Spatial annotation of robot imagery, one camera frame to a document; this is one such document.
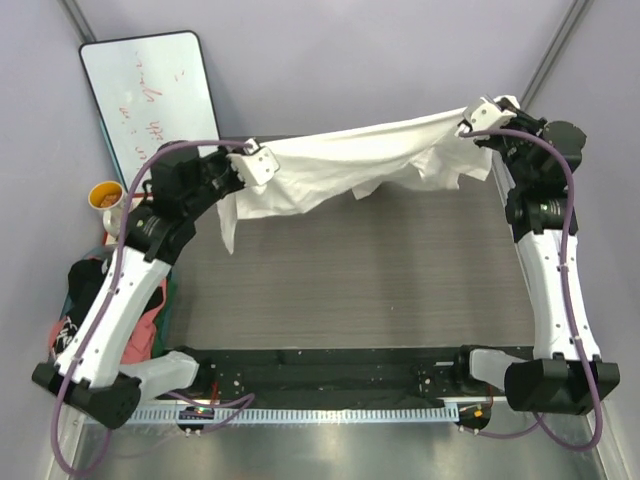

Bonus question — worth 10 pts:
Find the yellow-lined floral mug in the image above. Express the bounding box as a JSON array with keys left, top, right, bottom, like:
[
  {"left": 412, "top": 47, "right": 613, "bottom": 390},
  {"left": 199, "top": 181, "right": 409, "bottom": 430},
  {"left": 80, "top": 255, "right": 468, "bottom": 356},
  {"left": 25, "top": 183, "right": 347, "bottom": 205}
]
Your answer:
[{"left": 88, "top": 181, "right": 126, "bottom": 238}]

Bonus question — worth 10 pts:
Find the right corner aluminium post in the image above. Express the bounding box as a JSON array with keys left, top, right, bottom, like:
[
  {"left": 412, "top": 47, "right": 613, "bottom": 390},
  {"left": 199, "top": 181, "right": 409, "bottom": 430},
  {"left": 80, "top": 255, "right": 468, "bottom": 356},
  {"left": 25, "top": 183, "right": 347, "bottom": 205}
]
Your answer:
[{"left": 520, "top": 0, "right": 594, "bottom": 110}]

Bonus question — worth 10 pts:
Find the slotted cable duct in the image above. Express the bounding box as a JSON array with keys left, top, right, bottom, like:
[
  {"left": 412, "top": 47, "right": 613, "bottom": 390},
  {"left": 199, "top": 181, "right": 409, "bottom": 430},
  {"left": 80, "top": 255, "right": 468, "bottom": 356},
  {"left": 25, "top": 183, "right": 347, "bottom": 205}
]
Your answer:
[{"left": 126, "top": 404, "right": 459, "bottom": 426}]

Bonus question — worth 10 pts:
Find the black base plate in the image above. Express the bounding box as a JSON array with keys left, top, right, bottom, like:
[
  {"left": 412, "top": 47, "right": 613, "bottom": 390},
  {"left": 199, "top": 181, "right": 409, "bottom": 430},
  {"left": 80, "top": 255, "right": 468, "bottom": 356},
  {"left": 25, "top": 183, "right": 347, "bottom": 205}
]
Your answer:
[{"left": 164, "top": 347, "right": 512, "bottom": 401}]

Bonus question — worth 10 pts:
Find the white dry-erase board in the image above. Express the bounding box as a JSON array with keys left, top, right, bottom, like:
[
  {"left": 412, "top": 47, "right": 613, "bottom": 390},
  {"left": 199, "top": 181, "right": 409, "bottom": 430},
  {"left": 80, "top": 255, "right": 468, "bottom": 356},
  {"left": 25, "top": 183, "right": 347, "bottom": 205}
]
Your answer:
[{"left": 79, "top": 30, "right": 219, "bottom": 187}]

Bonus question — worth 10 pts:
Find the white robot-print t-shirt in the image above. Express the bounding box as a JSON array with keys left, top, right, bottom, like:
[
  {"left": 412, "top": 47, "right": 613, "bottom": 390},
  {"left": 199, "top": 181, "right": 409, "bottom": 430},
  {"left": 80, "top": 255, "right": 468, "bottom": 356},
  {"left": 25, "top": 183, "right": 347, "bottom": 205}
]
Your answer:
[{"left": 217, "top": 96, "right": 519, "bottom": 252}]

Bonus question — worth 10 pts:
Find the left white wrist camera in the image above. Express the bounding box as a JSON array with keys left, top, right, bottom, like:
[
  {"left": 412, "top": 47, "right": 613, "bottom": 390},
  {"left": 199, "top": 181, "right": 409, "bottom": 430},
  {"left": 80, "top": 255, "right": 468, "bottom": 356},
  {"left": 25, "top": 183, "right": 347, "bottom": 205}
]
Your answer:
[{"left": 227, "top": 139, "right": 280, "bottom": 187}]

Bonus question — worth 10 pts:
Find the right aluminium frame rail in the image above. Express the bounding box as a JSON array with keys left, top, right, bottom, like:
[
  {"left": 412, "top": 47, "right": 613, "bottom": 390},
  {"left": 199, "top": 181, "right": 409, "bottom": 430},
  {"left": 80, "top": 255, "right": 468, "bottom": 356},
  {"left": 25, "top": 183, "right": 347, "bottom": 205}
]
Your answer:
[{"left": 492, "top": 152, "right": 511, "bottom": 206}]

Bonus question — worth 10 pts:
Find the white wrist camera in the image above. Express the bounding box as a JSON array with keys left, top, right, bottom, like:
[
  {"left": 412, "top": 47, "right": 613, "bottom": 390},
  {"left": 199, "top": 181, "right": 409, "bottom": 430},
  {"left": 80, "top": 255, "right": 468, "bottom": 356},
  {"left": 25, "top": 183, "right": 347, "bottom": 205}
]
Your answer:
[
  {"left": 227, "top": 139, "right": 280, "bottom": 187},
  {"left": 457, "top": 97, "right": 516, "bottom": 135}
]

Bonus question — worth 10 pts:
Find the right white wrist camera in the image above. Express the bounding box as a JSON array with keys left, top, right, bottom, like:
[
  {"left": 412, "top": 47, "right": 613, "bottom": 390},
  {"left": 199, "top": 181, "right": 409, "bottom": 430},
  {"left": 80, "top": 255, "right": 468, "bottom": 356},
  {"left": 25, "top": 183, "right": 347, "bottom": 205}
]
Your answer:
[{"left": 457, "top": 97, "right": 516, "bottom": 135}]

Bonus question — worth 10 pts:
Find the teal laundry basket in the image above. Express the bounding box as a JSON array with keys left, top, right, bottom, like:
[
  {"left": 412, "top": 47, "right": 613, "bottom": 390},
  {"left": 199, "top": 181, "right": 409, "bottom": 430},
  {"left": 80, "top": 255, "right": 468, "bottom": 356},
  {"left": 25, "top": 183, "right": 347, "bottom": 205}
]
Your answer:
[{"left": 59, "top": 245, "right": 103, "bottom": 319}]

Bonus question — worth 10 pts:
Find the corner aluminium post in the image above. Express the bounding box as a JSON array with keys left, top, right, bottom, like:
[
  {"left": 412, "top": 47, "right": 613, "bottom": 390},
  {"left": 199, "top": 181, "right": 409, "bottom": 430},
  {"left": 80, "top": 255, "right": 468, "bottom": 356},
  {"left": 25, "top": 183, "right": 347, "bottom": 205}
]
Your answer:
[
  {"left": 58, "top": 0, "right": 96, "bottom": 43},
  {"left": 520, "top": 0, "right": 594, "bottom": 110}
]

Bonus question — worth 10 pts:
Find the black floral-print t-shirt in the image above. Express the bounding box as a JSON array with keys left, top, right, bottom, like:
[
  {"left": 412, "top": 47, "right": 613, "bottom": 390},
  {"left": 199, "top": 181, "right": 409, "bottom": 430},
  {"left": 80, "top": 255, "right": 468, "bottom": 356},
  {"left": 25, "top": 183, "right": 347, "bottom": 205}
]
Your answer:
[{"left": 49, "top": 257, "right": 109, "bottom": 358}]

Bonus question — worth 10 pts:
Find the pink t-shirt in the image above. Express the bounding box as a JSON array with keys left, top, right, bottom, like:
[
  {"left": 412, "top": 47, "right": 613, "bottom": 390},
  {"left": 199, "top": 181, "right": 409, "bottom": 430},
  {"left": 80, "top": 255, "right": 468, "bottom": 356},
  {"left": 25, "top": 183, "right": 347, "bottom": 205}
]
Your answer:
[{"left": 48, "top": 279, "right": 168, "bottom": 365}]

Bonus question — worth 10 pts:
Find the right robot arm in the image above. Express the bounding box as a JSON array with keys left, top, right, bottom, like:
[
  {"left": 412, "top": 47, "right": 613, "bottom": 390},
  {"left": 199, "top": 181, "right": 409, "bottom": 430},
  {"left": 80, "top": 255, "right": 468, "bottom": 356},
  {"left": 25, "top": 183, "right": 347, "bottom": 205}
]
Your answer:
[{"left": 455, "top": 107, "right": 620, "bottom": 415}]

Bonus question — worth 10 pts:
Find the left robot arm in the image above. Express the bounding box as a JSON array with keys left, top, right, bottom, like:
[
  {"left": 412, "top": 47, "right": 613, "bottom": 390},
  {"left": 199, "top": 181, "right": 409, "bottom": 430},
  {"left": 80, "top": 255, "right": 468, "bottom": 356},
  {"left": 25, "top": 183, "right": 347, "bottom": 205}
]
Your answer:
[{"left": 32, "top": 140, "right": 246, "bottom": 430}]

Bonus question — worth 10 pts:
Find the left corner aluminium post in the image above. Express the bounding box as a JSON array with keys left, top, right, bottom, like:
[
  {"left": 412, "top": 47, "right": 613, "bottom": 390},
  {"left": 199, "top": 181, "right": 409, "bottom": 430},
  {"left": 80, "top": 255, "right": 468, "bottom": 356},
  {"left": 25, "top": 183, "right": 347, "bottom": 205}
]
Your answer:
[{"left": 58, "top": 0, "right": 96, "bottom": 43}]

